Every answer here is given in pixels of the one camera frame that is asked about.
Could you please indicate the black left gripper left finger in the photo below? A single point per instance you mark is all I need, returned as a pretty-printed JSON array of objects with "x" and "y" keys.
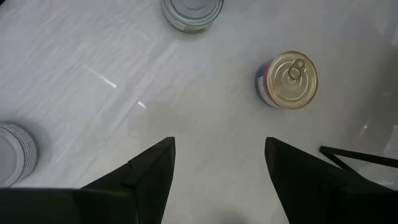
[{"x": 93, "y": 207}]

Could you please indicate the gold Wild Planet can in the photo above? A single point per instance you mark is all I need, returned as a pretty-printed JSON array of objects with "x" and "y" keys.
[{"x": 289, "y": 81}]

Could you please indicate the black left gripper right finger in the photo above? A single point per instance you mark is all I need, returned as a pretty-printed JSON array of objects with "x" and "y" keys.
[{"x": 335, "y": 205}]

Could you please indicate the green label silver tuna can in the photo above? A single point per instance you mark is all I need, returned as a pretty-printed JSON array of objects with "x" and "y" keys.
[{"x": 192, "y": 12}]

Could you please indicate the white label silver can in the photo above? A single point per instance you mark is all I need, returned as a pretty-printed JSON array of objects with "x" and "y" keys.
[{"x": 14, "y": 155}]

